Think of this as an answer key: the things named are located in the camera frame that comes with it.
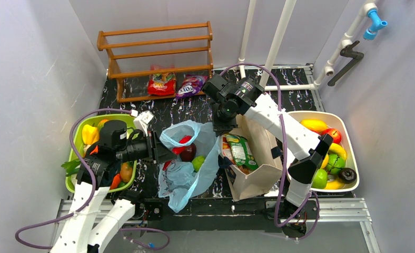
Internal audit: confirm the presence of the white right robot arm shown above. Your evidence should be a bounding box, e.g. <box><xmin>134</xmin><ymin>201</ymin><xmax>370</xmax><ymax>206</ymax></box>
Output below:
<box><xmin>202</xmin><ymin>74</ymin><xmax>333</xmax><ymax>207</ymax></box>

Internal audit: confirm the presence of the yellow mango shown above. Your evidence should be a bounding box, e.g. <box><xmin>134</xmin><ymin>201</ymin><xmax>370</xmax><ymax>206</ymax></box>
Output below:
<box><xmin>300</xmin><ymin>119</ymin><xmax>328</xmax><ymax>134</ymax></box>

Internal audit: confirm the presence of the orange carrot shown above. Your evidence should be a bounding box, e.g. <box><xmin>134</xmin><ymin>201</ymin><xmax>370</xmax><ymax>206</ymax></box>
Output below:
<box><xmin>110</xmin><ymin>173</ymin><xmax>122</xmax><ymax>190</ymax></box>

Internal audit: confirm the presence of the white fruit tray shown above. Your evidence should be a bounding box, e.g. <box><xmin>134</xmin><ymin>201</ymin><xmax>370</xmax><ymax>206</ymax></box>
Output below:
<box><xmin>288</xmin><ymin>111</ymin><xmax>360</xmax><ymax>193</ymax></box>

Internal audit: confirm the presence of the green vegetable basket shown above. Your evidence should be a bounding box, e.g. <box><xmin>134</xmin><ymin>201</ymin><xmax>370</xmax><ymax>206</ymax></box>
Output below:
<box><xmin>73</xmin><ymin>114</ymin><xmax>137</xmax><ymax>193</ymax></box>

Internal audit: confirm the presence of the wooden shelf rack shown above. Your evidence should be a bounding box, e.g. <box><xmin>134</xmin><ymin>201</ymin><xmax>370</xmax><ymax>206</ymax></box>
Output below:
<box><xmin>96</xmin><ymin>21</ymin><xmax>213</xmax><ymax>103</ymax></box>

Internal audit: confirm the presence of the green lettuce leaf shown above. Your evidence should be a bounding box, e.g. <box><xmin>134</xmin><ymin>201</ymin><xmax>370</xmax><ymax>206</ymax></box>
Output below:
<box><xmin>61</xmin><ymin>159</ymin><xmax>81</xmax><ymax>177</ymax></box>

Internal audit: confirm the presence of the yellow banana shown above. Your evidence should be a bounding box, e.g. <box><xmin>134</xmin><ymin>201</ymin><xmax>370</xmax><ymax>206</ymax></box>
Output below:
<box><xmin>325</xmin><ymin>143</ymin><xmax>347</xmax><ymax>190</ymax></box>

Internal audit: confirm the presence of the beige canvas tote bag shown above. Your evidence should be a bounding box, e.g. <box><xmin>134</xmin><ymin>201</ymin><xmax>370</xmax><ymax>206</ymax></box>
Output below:
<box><xmin>219</xmin><ymin>116</ymin><xmax>282</xmax><ymax>201</ymax></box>

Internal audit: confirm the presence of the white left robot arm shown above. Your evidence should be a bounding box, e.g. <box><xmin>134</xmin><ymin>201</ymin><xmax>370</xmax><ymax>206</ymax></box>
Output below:
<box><xmin>51</xmin><ymin>117</ymin><xmax>176</xmax><ymax>252</ymax></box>

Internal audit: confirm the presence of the brown potato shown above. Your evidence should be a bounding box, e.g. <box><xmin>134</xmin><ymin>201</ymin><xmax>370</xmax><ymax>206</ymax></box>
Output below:
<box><xmin>120</xmin><ymin>162</ymin><xmax>133</xmax><ymax>183</ymax></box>

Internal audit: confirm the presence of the green custard apple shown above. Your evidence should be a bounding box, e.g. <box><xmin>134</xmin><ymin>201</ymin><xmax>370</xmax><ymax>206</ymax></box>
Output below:
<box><xmin>325</xmin><ymin>154</ymin><xmax>345</xmax><ymax>176</ymax></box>
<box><xmin>192</xmin><ymin>155</ymin><xmax>205</xmax><ymax>172</ymax></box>

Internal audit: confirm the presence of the blue pipe valve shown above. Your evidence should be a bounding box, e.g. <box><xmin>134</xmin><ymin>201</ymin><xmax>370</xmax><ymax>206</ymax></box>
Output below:
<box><xmin>363</xmin><ymin>8</ymin><xmax>388</xmax><ymax>41</ymax></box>

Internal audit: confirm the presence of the red peach apple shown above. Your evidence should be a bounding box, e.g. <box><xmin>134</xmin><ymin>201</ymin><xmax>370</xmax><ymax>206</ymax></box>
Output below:
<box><xmin>322</xmin><ymin>128</ymin><xmax>342</xmax><ymax>144</ymax></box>

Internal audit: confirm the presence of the purple Fox's candy bag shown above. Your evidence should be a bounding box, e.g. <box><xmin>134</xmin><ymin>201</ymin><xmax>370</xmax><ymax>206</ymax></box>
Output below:
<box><xmin>175</xmin><ymin>75</ymin><xmax>209</xmax><ymax>99</ymax></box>

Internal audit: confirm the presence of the white pvc pipe frame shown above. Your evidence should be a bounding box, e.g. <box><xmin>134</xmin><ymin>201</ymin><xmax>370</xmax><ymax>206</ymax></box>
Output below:
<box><xmin>238</xmin><ymin>1</ymin><xmax>378</xmax><ymax>90</ymax></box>

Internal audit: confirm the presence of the dark mangosteen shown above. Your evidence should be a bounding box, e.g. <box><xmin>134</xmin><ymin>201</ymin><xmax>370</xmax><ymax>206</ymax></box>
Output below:
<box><xmin>338</xmin><ymin>168</ymin><xmax>357</xmax><ymax>184</ymax></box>

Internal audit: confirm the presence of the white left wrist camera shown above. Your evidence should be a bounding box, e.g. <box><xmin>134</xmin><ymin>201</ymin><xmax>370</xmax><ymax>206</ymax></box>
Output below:
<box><xmin>130</xmin><ymin>110</ymin><xmax>154</xmax><ymax>137</ymax></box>

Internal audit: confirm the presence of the green orange mango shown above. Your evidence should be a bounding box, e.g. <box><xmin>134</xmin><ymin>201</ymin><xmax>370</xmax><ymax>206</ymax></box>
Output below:
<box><xmin>97</xmin><ymin>119</ymin><xmax>109</xmax><ymax>131</ymax></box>

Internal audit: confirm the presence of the red chili pepper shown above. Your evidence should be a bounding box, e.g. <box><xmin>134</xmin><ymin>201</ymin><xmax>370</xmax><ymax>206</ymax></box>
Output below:
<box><xmin>162</xmin><ymin>135</ymin><xmax>192</xmax><ymax>171</ymax></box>

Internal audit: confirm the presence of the orange snack bag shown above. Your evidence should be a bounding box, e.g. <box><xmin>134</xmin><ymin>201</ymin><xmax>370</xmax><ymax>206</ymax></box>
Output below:
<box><xmin>222</xmin><ymin>137</ymin><xmax>235</xmax><ymax>164</ymax></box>

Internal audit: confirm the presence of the dark red apple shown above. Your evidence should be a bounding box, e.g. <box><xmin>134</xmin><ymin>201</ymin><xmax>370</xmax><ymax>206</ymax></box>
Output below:
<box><xmin>179</xmin><ymin>143</ymin><xmax>197</xmax><ymax>162</ymax></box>

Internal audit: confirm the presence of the red snack bag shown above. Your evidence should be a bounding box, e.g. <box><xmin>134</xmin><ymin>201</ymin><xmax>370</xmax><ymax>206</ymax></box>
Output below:
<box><xmin>147</xmin><ymin>72</ymin><xmax>176</xmax><ymax>96</ymax></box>

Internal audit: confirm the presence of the yellow bell pepper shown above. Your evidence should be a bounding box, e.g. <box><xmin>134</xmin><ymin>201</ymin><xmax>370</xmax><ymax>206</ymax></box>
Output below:
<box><xmin>81</xmin><ymin>124</ymin><xmax>100</xmax><ymax>145</ymax></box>

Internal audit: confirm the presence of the green Fox's candy bag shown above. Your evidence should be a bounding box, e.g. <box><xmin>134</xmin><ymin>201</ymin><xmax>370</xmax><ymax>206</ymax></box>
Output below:
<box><xmin>225</xmin><ymin>134</ymin><xmax>259</xmax><ymax>171</ymax></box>

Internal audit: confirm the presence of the light blue plastic bag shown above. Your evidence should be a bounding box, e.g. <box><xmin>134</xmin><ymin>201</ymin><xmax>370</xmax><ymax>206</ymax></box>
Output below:
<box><xmin>158</xmin><ymin>120</ymin><xmax>221</xmax><ymax>213</ymax></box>

